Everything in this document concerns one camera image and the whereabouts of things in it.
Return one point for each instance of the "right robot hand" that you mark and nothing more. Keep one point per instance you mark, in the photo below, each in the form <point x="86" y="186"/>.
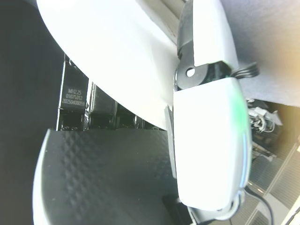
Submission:
<point x="206" y="140"/>

